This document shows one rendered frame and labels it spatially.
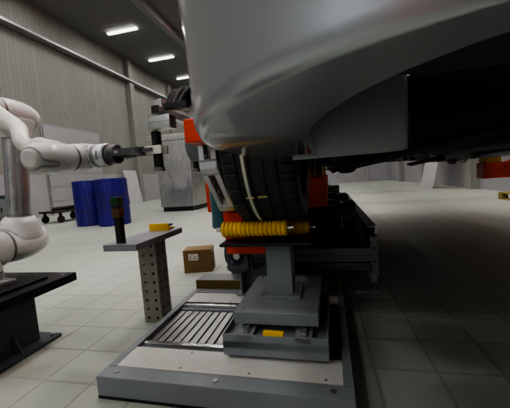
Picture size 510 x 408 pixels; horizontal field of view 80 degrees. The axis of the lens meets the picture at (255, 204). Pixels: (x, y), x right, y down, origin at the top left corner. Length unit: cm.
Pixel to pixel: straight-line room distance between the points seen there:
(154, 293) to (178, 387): 67
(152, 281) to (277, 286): 70
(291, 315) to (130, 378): 56
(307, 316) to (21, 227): 137
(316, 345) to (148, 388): 56
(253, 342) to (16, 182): 132
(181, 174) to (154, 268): 643
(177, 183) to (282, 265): 695
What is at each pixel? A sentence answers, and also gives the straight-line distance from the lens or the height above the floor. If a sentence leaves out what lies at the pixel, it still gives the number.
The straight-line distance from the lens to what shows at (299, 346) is 111.
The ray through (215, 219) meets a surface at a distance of 139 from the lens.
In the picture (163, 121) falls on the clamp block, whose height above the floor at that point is 92.
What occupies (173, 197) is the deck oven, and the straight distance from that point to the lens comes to 812.
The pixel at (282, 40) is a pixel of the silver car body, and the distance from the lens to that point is 26.
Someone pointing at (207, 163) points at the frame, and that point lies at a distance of 101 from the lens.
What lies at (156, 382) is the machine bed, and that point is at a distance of 116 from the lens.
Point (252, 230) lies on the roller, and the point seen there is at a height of 51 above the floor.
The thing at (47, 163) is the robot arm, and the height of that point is 80.
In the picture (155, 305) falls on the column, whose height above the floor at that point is 9.
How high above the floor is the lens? 70
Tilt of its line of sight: 5 degrees down
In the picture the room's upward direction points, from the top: 4 degrees counter-clockwise
